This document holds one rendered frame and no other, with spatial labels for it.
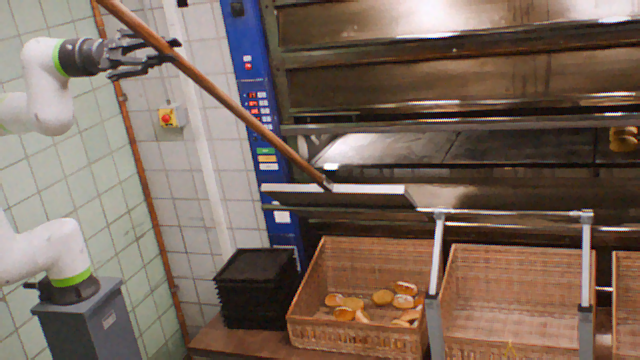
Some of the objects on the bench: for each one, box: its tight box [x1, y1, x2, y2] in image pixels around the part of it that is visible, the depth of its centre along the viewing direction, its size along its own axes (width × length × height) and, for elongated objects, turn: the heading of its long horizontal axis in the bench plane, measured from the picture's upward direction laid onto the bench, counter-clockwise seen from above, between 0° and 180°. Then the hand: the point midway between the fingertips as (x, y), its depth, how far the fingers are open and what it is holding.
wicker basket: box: [286, 236, 443, 360], centre depth 274 cm, size 49×56×28 cm
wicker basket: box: [439, 243, 597, 360], centre depth 248 cm, size 49×56×28 cm
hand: (164, 50), depth 146 cm, fingers closed on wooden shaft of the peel, 3 cm apart
